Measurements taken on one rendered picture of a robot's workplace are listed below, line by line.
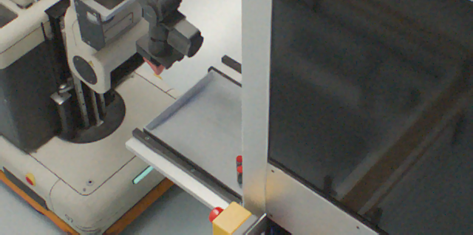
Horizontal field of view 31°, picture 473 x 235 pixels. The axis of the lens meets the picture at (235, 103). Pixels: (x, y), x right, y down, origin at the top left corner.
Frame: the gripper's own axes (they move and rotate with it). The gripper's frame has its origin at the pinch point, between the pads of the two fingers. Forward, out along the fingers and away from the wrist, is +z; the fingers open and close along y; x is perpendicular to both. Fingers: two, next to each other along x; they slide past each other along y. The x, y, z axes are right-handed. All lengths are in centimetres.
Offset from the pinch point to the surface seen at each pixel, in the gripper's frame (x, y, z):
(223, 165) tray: 0.0, 22.8, 16.5
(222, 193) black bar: -7.3, 28.6, 13.8
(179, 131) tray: 1.2, 7.2, 19.0
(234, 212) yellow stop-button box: -16.4, 38.0, -0.8
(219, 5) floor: 117, -69, 120
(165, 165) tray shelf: -9.0, 11.7, 18.6
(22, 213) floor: -13, -50, 117
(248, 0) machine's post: -12, 29, -57
